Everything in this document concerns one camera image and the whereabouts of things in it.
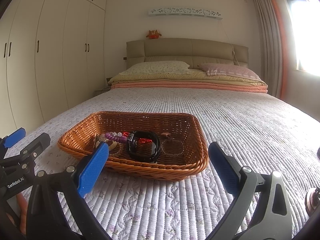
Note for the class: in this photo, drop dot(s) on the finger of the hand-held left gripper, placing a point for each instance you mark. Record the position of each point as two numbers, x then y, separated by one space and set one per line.
38 142
15 137

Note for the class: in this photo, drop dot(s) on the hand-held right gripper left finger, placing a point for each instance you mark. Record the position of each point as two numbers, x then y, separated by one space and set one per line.
93 167

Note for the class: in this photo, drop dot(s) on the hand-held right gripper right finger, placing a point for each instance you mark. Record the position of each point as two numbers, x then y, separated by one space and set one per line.
225 170

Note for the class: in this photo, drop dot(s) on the brown wicker basket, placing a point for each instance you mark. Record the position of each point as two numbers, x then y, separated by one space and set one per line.
150 172

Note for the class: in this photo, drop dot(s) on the person's left hand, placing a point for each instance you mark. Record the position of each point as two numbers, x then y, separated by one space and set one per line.
23 210

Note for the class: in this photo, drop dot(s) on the black wrist watch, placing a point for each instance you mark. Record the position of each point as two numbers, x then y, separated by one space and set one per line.
135 150

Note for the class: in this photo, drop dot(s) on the white quilted bedspread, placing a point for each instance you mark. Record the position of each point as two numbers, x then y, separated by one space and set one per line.
237 120

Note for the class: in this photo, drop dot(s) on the bedside nightstand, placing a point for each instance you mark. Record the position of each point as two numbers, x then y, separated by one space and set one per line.
101 91

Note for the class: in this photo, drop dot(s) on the white wardrobe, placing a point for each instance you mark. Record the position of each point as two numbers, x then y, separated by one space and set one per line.
50 55

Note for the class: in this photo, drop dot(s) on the pink round disc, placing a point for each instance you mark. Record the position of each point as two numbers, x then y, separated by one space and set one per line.
312 201

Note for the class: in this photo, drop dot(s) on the yellow folded blanket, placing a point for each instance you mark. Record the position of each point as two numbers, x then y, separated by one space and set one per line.
187 78

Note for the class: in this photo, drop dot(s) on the pink pillow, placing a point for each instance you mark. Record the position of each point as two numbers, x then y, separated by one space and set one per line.
225 70

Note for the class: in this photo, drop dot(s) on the cream floral pillow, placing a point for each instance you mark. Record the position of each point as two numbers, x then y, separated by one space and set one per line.
157 67

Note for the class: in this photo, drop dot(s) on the beige padded headboard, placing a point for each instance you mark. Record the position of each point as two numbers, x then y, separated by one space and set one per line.
175 48

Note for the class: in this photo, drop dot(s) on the grey and orange curtain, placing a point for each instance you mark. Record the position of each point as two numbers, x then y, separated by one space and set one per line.
272 42

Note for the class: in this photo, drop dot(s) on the orange plush toy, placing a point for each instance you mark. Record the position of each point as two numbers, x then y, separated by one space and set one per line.
153 34

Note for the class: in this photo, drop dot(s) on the window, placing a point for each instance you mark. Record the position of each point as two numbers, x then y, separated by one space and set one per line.
305 35

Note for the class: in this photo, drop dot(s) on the white decorated wall shelf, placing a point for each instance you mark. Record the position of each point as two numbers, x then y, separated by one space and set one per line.
185 12

